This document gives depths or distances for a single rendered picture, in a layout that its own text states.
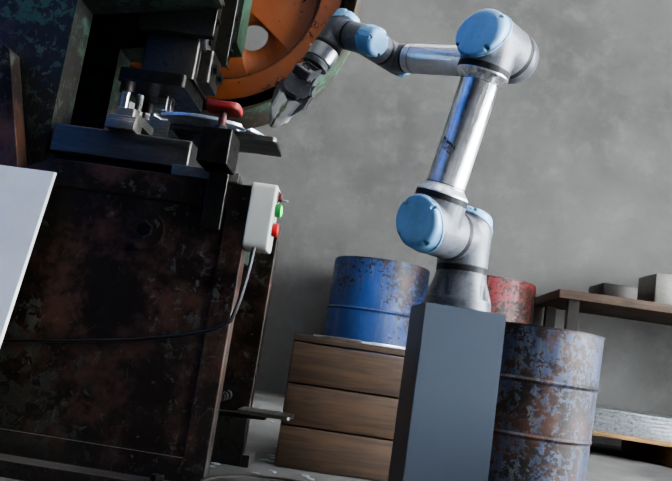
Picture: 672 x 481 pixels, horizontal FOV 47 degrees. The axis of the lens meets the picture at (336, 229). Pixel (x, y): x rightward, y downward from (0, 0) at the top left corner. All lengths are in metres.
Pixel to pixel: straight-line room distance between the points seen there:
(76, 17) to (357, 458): 1.29
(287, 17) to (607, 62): 3.63
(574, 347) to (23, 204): 1.56
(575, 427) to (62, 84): 1.67
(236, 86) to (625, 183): 3.66
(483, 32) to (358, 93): 3.72
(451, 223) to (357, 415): 0.68
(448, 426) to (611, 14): 4.48
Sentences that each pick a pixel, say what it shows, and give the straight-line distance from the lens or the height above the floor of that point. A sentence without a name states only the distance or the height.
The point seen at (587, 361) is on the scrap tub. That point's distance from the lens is 2.43.
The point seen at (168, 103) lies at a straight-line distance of 1.92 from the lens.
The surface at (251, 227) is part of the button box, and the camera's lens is 1.54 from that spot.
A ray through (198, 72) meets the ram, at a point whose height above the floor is 0.92.
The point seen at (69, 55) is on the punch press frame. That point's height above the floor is 0.87.
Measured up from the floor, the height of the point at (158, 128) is 0.76.
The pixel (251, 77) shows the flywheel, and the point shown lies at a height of 1.05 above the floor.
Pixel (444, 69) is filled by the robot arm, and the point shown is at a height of 1.03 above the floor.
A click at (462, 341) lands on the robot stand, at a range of 1.69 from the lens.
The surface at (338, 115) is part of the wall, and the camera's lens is 5.33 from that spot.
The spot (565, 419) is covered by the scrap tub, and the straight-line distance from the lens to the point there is 2.39.
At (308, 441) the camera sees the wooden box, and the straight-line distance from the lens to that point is 2.10.
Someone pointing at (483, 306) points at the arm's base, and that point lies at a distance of 1.73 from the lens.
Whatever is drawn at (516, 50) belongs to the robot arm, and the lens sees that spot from 1.73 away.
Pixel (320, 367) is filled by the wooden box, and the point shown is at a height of 0.27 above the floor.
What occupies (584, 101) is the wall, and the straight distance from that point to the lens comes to 5.56.
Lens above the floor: 0.32
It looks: 9 degrees up
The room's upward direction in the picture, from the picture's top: 9 degrees clockwise
